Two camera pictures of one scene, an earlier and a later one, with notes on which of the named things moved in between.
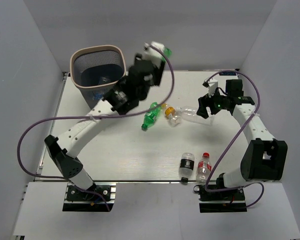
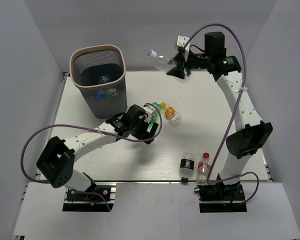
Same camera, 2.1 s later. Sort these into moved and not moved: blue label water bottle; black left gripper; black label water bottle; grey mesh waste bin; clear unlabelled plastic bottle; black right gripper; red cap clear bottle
Moved: clear unlabelled plastic bottle; black right gripper; black left gripper
Not moved: grey mesh waste bin; black label water bottle; blue label water bottle; red cap clear bottle
